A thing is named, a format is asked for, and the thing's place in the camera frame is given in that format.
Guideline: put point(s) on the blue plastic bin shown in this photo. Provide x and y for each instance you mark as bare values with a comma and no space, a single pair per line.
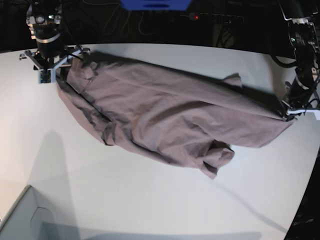
155,5

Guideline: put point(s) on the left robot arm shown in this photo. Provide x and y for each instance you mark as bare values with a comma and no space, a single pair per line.
303,20

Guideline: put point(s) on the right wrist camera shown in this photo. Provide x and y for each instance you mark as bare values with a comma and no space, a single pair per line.
46,76

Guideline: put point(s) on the mauve t-shirt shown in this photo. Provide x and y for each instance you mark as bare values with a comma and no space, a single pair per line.
175,117

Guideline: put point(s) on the white power strip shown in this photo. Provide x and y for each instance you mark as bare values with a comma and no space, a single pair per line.
215,18

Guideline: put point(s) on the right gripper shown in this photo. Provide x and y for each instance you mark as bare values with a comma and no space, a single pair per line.
55,58

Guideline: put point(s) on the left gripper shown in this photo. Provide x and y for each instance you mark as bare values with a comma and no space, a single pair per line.
306,103

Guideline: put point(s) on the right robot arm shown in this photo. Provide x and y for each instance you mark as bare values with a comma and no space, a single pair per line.
46,22

